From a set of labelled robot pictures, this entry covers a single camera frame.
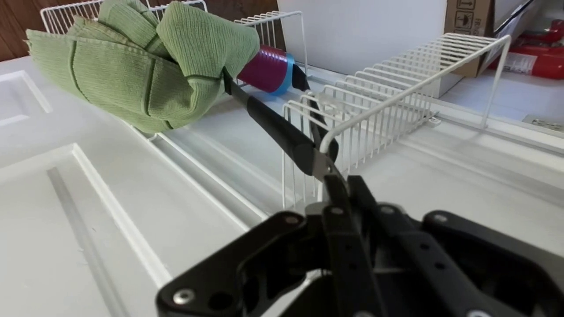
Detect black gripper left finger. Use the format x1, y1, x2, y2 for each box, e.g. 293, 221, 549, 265
323, 177, 381, 317

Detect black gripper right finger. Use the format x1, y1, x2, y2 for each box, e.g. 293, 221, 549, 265
348, 177, 503, 317

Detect black kitchen tongs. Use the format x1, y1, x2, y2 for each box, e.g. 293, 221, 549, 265
223, 66, 339, 182

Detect purple and blue cup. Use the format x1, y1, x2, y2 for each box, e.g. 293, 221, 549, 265
238, 48, 297, 96

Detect cardboard wine glass box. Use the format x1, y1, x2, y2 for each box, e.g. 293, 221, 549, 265
443, 0, 497, 80

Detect red fire extinguisher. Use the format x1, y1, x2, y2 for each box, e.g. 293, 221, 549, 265
506, 20, 564, 80

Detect white panelled door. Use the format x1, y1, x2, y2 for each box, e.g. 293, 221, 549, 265
0, 59, 564, 317

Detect green cloth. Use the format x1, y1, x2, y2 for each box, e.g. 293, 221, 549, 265
27, 0, 260, 135

